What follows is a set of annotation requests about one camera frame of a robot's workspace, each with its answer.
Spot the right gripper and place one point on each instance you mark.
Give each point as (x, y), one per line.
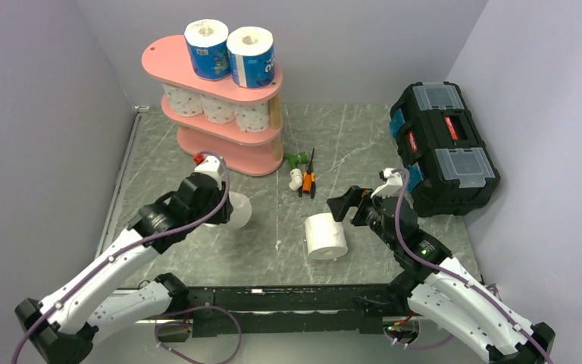
(340, 205)

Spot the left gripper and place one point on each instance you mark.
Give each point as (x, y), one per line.
(224, 214)

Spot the plain white embossed roll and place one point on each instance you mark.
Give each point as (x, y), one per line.
(325, 238)

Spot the plain white paper roll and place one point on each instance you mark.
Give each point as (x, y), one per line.
(234, 214)

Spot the pink three-tier shelf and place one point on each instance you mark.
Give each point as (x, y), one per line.
(256, 154)

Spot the floral paper roll large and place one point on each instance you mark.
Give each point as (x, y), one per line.
(183, 102)

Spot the blue paper roll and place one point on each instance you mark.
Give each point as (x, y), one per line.
(251, 56)

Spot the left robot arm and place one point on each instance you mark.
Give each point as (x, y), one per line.
(65, 325)

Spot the white pipe elbow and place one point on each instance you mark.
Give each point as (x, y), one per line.
(296, 179)

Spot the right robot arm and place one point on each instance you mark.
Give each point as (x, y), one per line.
(434, 284)

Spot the orange black pliers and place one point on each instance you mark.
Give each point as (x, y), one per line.
(308, 186)

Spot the green pipe fitting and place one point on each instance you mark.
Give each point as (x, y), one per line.
(295, 160)

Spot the black tool box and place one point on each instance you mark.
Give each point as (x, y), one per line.
(438, 142)

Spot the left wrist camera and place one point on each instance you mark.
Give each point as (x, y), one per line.
(211, 166)

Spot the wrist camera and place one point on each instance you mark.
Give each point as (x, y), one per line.
(211, 166)
(394, 179)

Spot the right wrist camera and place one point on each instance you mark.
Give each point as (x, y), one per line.
(394, 179)

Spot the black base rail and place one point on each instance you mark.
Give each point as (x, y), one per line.
(362, 308)

